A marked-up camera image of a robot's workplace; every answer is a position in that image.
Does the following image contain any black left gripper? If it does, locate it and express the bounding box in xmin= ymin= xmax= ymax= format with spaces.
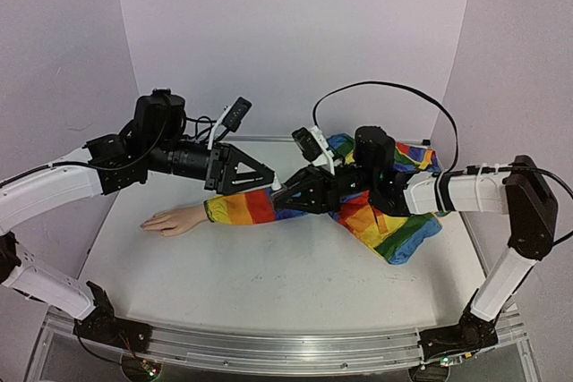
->
xmin=150 ymin=138 xmax=278 ymax=195

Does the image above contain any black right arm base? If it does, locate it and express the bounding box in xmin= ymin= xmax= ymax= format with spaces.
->
xmin=418 ymin=305 xmax=499 ymax=361

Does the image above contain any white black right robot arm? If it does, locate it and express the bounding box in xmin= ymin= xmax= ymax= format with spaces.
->
xmin=271 ymin=126 xmax=558 ymax=322

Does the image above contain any mannequin hand with forearm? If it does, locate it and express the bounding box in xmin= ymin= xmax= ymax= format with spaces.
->
xmin=141 ymin=206 xmax=208 ymax=237

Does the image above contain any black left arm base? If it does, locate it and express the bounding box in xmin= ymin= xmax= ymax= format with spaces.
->
xmin=73 ymin=281 xmax=152 ymax=352

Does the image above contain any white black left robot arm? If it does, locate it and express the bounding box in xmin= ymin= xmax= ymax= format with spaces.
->
xmin=1 ymin=89 xmax=280 ymax=344

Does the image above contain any rainbow striped jacket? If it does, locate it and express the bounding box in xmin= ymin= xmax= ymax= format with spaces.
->
xmin=203 ymin=142 xmax=442 ymax=265

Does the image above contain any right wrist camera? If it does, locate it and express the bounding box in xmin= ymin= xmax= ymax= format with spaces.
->
xmin=291 ymin=125 xmax=336 ymax=175

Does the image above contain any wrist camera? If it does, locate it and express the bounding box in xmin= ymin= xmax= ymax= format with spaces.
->
xmin=291 ymin=125 xmax=336 ymax=175
xmin=207 ymin=97 xmax=252 ymax=149

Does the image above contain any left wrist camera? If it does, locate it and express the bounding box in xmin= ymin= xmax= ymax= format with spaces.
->
xmin=207 ymin=97 xmax=252 ymax=149

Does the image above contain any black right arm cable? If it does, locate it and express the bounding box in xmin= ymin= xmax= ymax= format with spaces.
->
xmin=312 ymin=81 xmax=573 ymax=204

